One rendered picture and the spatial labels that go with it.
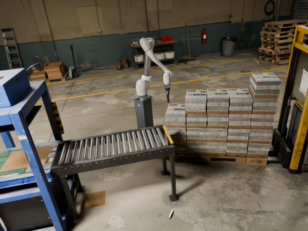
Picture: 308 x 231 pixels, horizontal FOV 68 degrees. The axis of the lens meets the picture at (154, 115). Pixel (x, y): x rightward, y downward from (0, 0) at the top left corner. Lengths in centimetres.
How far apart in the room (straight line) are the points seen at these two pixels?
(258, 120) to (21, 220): 309
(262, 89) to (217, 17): 748
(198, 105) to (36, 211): 229
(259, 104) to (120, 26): 715
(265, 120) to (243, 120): 28
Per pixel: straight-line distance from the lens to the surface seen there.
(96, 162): 257
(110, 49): 954
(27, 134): 227
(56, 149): 297
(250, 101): 322
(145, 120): 347
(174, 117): 327
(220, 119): 329
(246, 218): 301
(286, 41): 927
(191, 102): 315
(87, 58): 963
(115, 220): 300
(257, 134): 347
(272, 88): 322
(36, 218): 301
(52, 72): 883
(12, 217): 304
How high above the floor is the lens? 226
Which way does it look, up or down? 26 degrees down
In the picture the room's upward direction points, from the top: 5 degrees counter-clockwise
